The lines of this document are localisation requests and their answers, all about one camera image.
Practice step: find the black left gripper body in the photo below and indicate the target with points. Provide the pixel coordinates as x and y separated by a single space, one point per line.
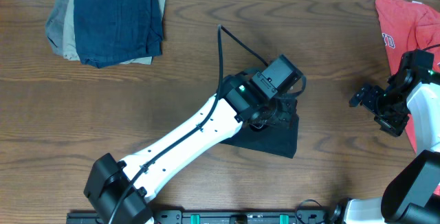
280 115

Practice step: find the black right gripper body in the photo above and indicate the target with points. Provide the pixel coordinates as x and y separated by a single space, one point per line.
389 110

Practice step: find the black t-shirt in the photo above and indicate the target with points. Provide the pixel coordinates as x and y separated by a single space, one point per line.
269 139

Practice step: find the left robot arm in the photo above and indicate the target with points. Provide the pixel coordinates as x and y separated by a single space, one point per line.
120 191

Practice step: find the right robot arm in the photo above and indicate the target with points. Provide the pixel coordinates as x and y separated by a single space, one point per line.
409 198

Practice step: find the red t-shirt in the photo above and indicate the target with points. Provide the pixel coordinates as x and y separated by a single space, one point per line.
407 26

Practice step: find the navy folded trousers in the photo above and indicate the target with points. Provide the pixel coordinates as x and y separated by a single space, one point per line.
110 32

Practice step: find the grey folded trousers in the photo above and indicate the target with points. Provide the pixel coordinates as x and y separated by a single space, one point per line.
54 26

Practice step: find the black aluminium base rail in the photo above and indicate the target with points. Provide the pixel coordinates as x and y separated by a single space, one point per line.
306 216

